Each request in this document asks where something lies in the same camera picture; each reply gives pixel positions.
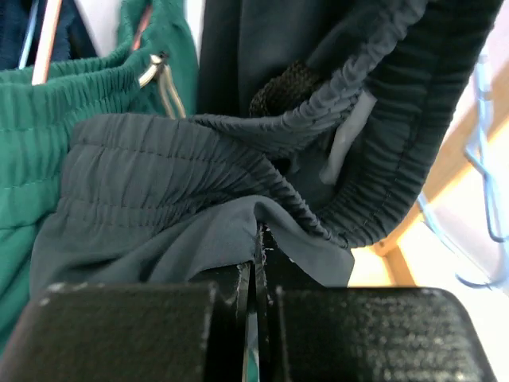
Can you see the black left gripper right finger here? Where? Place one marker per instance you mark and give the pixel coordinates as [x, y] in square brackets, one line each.
[309, 332]

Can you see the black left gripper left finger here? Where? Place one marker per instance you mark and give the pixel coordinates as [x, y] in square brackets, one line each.
[139, 332]

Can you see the black shorts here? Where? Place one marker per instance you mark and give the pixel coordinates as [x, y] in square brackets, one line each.
[319, 119]

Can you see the teal green shorts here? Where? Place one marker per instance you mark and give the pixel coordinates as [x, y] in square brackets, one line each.
[37, 122]

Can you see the pink hanger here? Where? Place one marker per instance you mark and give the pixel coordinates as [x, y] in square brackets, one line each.
[48, 32]

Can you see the navy blue shorts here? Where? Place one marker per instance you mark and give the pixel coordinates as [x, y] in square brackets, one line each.
[72, 40]

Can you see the light blue hanger far left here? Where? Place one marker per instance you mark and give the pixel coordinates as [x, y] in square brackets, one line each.
[29, 33]

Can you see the wooden clothes rack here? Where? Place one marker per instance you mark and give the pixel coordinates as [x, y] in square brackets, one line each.
[456, 157]

